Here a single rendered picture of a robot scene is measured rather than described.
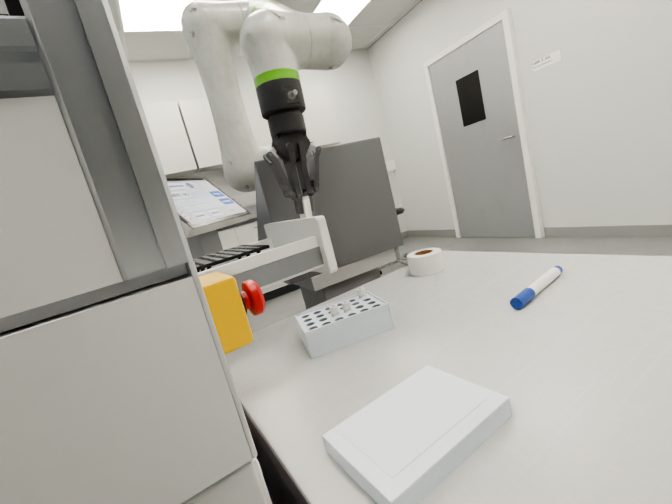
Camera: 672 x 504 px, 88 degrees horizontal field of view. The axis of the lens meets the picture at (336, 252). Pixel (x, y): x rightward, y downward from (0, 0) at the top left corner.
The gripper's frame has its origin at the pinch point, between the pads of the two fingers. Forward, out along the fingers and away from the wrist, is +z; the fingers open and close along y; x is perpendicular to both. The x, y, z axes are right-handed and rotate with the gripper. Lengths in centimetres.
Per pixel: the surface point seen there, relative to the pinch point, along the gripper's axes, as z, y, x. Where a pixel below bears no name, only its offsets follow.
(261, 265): 6.7, -15.6, -9.1
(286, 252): 5.7, -10.5, -9.2
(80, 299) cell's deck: 1, -37, -42
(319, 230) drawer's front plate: 3.2, -4.0, -11.1
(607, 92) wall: -37, 312, 53
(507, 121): -40, 315, 138
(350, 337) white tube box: 16.8, -12.2, -27.8
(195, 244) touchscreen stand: 5, -7, 95
